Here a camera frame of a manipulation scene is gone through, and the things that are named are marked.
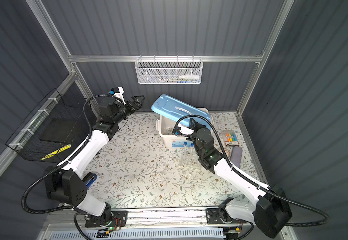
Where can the white tube in mesh basket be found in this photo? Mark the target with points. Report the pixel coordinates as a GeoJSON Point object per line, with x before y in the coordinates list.
{"type": "Point", "coordinates": [191, 78]}

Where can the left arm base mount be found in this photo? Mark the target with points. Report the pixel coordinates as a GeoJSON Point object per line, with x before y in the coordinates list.
{"type": "Point", "coordinates": [109, 219]}

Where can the white wire mesh basket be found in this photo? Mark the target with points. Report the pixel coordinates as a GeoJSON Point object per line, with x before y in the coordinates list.
{"type": "Point", "coordinates": [167, 72]}

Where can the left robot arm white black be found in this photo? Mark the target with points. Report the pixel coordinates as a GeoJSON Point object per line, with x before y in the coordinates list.
{"type": "Point", "coordinates": [66, 185]}

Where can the blue plastic bin lid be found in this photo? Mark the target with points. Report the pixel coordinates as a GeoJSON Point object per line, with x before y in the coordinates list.
{"type": "Point", "coordinates": [172, 109]}

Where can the aluminium rail front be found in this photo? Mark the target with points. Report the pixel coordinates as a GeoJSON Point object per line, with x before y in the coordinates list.
{"type": "Point", "coordinates": [162, 217]}

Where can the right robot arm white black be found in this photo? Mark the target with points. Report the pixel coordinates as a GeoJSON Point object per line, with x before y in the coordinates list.
{"type": "Point", "coordinates": [266, 209]}

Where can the black wire mesh basket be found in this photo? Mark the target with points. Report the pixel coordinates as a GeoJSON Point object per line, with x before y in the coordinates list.
{"type": "Point", "coordinates": [25, 140]}

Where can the colourful marker pack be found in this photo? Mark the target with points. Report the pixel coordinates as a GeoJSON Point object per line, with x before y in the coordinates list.
{"type": "Point", "coordinates": [230, 138]}

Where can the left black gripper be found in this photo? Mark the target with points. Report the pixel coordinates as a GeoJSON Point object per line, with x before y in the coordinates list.
{"type": "Point", "coordinates": [134, 102]}

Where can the white plastic storage bin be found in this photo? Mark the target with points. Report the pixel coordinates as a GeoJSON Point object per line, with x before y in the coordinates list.
{"type": "Point", "coordinates": [170, 140]}

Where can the black pad in basket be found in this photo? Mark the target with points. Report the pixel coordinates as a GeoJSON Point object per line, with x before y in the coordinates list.
{"type": "Point", "coordinates": [61, 131]}

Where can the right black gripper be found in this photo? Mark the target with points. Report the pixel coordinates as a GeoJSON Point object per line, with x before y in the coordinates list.
{"type": "Point", "coordinates": [196, 128]}

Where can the yellow black striped tape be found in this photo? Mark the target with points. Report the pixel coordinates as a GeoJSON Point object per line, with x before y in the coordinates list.
{"type": "Point", "coordinates": [50, 155]}

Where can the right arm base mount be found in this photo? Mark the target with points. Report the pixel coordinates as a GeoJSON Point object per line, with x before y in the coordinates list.
{"type": "Point", "coordinates": [216, 216]}

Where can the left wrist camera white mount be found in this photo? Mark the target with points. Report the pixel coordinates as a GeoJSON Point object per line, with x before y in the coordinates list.
{"type": "Point", "coordinates": [117, 93]}

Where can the clear plastic test tube rack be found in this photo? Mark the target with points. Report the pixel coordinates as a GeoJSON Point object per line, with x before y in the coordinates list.
{"type": "Point", "coordinates": [189, 163]}

